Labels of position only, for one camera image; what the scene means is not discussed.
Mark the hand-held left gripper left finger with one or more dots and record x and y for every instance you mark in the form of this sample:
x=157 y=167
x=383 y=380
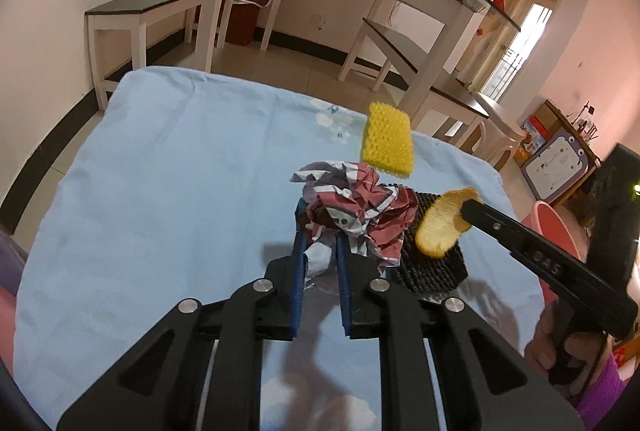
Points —
x=298 y=271

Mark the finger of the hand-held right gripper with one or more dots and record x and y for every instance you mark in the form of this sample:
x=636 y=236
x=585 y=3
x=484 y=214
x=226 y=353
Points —
x=540 y=256

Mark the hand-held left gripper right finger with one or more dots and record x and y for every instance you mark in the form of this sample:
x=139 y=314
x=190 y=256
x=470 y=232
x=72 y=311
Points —
x=342 y=283

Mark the pink plastic bucket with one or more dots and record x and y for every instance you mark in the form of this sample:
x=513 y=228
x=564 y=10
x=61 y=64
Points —
x=550 y=218

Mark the red white wrapper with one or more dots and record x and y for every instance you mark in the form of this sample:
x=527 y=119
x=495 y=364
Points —
x=360 y=201

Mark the yellow sponge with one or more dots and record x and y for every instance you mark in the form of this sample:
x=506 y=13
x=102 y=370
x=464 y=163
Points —
x=387 y=141

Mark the person's right forearm purple sleeve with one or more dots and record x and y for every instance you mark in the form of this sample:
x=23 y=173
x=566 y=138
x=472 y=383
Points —
x=600 y=398

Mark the person's right hand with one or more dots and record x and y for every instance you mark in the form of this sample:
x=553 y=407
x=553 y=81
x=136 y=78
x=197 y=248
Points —
x=539 y=346

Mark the purple framed drawing board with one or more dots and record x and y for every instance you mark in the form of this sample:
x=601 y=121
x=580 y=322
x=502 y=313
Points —
x=550 y=168

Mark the black woven mat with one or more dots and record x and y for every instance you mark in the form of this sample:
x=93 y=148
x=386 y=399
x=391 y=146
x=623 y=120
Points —
x=435 y=271

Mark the colourful cardboard box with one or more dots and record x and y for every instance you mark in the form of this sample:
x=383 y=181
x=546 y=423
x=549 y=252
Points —
x=532 y=136

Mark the beige plastic stool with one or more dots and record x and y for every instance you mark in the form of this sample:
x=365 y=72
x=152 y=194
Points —
x=500 y=121

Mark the light blue table cloth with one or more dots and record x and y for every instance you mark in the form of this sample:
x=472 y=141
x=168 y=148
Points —
x=175 y=161

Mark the white door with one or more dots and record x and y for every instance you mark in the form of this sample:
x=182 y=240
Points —
x=525 y=46

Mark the black top white bench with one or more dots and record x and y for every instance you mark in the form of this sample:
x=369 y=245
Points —
x=130 y=3
x=400 y=46

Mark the red paper bag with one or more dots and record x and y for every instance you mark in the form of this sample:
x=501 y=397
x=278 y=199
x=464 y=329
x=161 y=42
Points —
x=240 y=23

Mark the white wall outlet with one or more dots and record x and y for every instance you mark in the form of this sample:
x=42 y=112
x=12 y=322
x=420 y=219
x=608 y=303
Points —
x=320 y=21

